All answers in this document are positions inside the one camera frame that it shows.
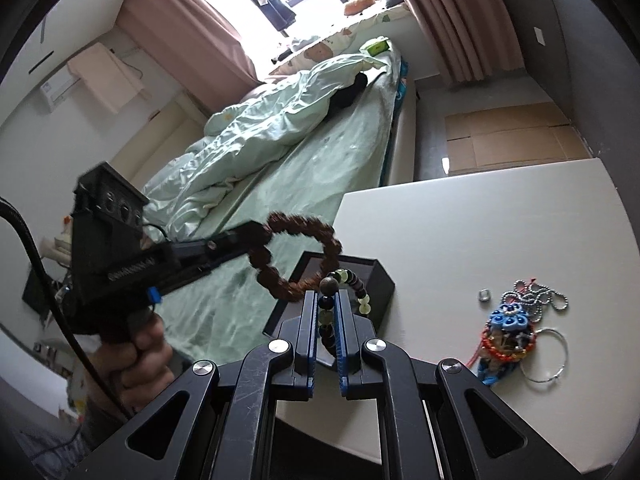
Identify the black square object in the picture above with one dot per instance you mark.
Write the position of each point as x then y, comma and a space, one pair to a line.
36, 287

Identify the bear print cushion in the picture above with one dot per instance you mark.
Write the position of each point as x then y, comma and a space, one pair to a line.
325, 50

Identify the white low table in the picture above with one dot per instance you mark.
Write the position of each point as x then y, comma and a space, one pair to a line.
475, 225

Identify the brown cardboard sheet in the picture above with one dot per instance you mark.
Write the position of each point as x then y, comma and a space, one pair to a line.
515, 135

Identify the dark cloth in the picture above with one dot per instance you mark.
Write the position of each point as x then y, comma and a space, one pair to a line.
347, 92

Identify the silver bangle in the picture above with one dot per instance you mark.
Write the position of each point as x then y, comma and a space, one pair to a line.
567, 355

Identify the beige cloth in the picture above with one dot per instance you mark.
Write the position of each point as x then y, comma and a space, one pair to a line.
107, 77

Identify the pale green quilt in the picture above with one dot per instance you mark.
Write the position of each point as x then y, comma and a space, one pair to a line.
260, 125

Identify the dark hanging shirt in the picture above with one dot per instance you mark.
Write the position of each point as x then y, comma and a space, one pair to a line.
277, 7

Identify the orange plush toy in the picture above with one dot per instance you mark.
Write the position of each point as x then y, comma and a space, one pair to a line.
359, 5

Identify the white wall socket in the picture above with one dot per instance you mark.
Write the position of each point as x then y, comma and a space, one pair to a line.
538, 35

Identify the green packet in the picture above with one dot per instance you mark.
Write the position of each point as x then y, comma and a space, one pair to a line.
376, 47

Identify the white wall air conditioner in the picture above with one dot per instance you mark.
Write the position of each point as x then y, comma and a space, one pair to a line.
57, 90

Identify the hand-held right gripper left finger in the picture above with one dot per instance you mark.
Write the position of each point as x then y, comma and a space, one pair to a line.
311, 345

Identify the beige headboard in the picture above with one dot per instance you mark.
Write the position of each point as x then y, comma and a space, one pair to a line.
175, 120

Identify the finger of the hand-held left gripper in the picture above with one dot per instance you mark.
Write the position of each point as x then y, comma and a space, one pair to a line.
220, 262
220, 242

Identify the pink curtain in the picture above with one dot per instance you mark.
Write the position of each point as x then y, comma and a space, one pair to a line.
450, 15
200, 20

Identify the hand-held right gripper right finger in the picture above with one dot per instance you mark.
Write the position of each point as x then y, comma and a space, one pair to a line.
343, 345

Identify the pink pillow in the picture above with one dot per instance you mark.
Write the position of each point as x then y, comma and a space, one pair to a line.
255, 92

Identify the person's left hand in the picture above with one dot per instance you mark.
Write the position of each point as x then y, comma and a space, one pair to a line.
145, 360

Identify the black jewelry box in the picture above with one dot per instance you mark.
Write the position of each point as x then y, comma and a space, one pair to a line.
372, 280

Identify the bed with green sheet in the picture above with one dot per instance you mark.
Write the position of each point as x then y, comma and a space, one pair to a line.
310, 170

